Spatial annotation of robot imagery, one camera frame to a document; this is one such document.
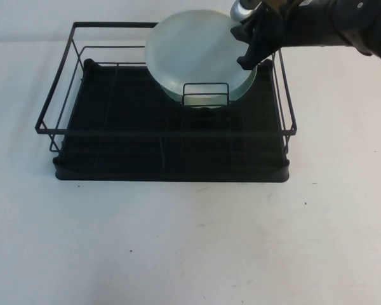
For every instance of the silver cylindrical wrist part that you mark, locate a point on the silver cylindrical wrist part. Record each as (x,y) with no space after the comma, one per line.
(241,9)

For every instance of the green round plate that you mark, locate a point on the green round plate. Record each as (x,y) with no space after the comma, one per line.
(206,100)

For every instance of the white round plate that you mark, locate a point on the white round plate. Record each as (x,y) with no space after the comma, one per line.
(193,47)

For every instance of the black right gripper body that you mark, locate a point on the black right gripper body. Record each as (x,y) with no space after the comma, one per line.
(268,31)

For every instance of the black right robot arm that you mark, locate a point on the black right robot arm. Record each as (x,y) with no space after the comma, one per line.
(330,22)

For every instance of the black plastic drip tray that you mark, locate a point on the black plastic drip tray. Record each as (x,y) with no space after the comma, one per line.
(130,101)

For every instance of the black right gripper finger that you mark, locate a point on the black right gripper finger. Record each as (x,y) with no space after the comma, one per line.
(243,31)
(247,61)

